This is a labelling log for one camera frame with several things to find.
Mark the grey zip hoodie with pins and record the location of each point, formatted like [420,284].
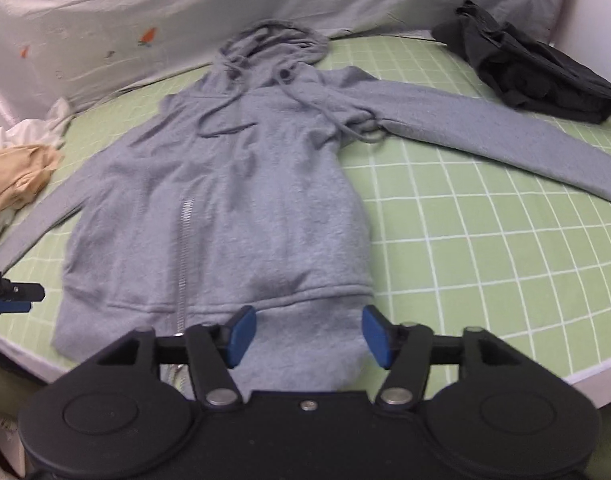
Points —
[265,200]

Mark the white garment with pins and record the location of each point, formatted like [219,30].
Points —
[30,130]

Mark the green checked bed sheet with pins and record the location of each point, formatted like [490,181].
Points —
[485,260]

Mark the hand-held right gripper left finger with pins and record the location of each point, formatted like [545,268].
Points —
[241,337]

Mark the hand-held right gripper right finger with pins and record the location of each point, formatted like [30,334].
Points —
[378,337]

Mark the white carrot print bedsheet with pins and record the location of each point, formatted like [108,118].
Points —
[135,0]

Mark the black crumpled garment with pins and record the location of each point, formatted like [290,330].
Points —
[535,80]

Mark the beige garment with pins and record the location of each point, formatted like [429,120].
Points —
[15,175]

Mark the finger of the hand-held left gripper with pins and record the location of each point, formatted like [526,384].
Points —
[15,292]

